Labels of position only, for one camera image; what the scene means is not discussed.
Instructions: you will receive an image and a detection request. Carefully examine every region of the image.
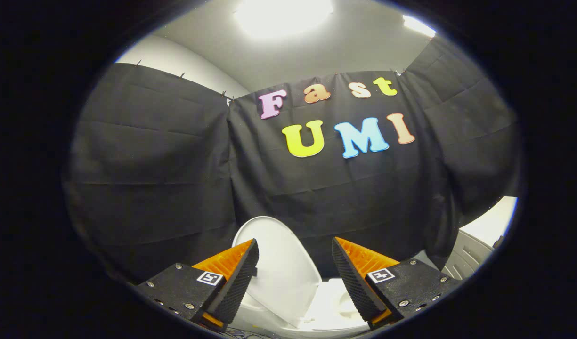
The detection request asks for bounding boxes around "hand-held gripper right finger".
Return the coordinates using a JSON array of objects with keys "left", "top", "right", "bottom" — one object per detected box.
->
[{"left": 331, "top": 236, "right": 462, "bottom": 331}]

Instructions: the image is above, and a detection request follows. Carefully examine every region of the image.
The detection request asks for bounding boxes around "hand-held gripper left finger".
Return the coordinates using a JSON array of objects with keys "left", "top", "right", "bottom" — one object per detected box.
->
[{"left": 134, "top": 238, "right": 260, "bottom": 333}]

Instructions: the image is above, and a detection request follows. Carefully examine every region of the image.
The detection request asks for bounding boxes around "white toilet seat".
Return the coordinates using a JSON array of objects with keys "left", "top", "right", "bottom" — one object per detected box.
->
[{"left": 299, "top": 278, "right": 370, "bottom": 331}]

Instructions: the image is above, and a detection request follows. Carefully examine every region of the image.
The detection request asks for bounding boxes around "black backdrop cloth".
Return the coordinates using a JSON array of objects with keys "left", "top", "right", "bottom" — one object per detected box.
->
[{"left": 62, "top": 35, "right": 522, "bottom": 285}]

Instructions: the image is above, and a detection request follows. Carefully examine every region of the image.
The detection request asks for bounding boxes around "white cabinet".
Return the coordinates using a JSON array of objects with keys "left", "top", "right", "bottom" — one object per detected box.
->
[{"left": 440, "top": 196, "right": 519, "bottom": 282}]

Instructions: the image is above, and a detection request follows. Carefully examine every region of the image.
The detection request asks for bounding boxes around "small ceiling light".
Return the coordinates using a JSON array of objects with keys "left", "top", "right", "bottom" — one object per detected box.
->
[{"left": 402, "top": 15, "right": 436, "bottom": 38}]

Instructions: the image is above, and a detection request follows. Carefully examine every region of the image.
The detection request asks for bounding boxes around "large ceiling light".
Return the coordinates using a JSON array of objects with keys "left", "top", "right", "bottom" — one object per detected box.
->
[{"left": 233, "top": 0, "right": 334, "bottom": 39}]

